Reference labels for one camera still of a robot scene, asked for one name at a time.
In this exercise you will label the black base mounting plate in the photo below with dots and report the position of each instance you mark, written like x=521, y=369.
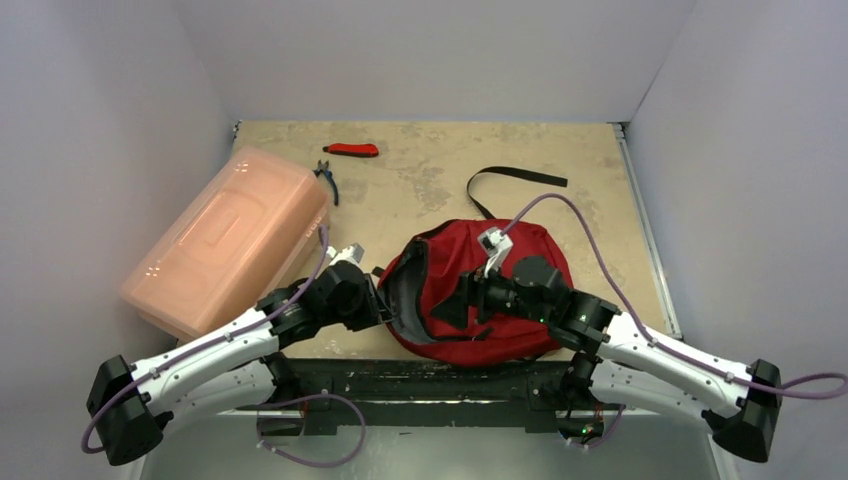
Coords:
x=320, y=395

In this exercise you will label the pink translucent plastic storage box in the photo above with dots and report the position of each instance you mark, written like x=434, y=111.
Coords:
x=250, y=229

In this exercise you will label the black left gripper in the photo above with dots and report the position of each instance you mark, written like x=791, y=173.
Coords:
x=374, y=312

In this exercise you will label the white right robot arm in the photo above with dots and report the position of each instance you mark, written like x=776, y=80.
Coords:
x=619, y=363

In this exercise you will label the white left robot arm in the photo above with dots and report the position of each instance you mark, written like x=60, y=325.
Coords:
x=127, y=402

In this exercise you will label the red student backpack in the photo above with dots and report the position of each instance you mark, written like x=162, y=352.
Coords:
x=427, y=272

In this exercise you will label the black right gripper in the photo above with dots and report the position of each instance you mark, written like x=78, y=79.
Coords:
x=474, y=297

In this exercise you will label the red utility knife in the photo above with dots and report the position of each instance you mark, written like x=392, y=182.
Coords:
x=366, y=150

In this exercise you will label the blue handled pliers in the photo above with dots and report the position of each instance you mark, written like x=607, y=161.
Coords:
x=322, y=170

